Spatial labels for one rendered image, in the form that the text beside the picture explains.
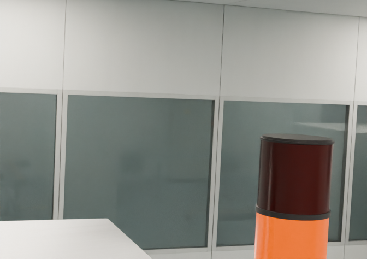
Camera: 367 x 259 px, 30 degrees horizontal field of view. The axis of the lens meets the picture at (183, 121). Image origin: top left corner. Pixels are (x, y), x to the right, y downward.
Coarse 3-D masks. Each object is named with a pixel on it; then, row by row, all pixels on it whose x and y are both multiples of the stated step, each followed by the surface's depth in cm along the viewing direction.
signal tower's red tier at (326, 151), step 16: (272, 144) 45; (288, 144) 44; (272, 160) 45; (288, 160) 44; (304, 160) 44; (320, 160) 44; (272, 176) 45; (288, 176) 44; (304, 176) 44; (320, 176) 44; (272, 192) 45; (288, 192) 44; (304, 192) 44; (320, 192) 44; (272, 208) 45; (288, 208) 44; (304, 208) 44; (320, 208) 45
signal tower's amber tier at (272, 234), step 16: (256, 224) 47; (272, 224) 45; (288, 224) 44; (304, 224) 44; (320, 224) 45; (256, 240) 46; (272, 240) 45; (288, 240) 44; (304, 240) 44; (320, 240) 45; (256, 256) 46; (272, 256) 45; (288, 256) 44; (304, 256) 44; (320, 256) 45
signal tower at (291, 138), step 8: (264, 136) 46; (272, 136) 46; (280, 136) 46; (288, 136) 46; (296, 136) 47; (304, 136) 47; (312, 136) 47; (304, 144) 44; (312, 144) 44; (320, 144) 44; (328, 144) 45; (256, 208) 46; (272, 216) 45; (280, 216) 44; (288, 216) 44; (296, 216) 44; (304, 216) 44; (312, 216) 44; (320, 216) 45; (328, 216) 45
